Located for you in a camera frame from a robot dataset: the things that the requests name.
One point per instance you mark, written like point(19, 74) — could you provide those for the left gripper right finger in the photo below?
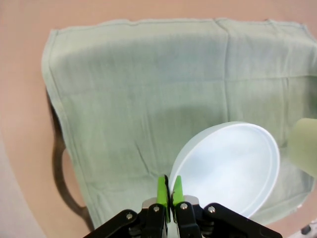
point(178, 193)

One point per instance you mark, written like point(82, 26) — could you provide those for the tall green cup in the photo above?
point(305, 146)

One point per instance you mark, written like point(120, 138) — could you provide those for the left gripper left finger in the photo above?
point(162, 193)

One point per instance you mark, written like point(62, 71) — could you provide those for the green cloth mat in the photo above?
point(138, 86)

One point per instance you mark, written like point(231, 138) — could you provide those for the light blue bowl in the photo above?
point(230, 168)

